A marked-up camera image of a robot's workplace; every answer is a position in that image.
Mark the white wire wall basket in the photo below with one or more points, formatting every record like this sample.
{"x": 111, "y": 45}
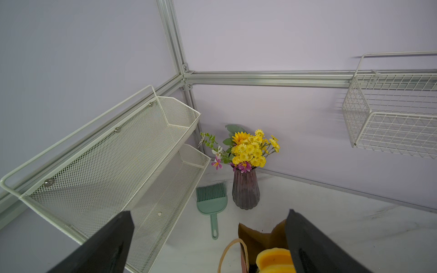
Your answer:
{"x": 393, "y": 111}

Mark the white mesh two-tier shelf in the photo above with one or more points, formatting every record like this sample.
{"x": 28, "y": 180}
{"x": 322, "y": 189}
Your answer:
{"x": 141, "y": 164}

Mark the dark ribbed vase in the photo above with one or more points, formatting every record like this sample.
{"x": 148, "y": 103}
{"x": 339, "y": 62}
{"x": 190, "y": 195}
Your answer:
{"x": 245, "y": 191}

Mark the red brown paper bag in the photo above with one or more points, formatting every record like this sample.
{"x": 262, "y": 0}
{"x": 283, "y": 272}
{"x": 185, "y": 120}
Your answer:
{"x": 252, "y": 242}

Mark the long ridged yellow bread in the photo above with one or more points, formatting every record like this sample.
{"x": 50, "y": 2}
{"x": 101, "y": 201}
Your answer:
{"x": 276, "y": 260}

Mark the yellow flower bouquet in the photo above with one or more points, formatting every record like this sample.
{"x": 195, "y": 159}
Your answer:
{"x": 243, "y": 151}

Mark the aluminium frame structure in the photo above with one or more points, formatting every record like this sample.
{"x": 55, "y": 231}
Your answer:
{"x": 11, "y": 207}

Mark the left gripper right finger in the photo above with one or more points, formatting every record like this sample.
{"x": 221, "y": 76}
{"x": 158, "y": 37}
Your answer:
{"x": 313, "y": 252}

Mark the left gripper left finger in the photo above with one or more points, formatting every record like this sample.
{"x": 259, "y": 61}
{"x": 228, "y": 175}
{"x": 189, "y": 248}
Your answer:
{"x": 105, "y": 252}

